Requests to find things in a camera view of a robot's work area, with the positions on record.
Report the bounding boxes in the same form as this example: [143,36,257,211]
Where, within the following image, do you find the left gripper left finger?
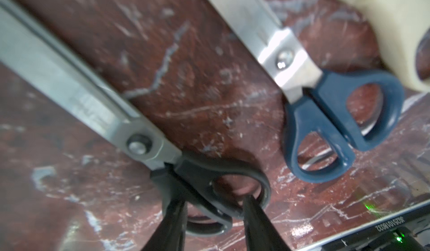
[141,200,188,251]

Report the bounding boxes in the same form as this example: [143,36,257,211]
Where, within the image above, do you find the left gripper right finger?
[243,195,291,251]

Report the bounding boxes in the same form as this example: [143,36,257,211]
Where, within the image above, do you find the blue handled scissors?
[208,0,404,183]

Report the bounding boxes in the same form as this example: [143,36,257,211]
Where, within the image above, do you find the medium black scissors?
[1,0,271,237]

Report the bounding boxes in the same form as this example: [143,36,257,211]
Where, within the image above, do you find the aluminium front rail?
[299,201,430,251]

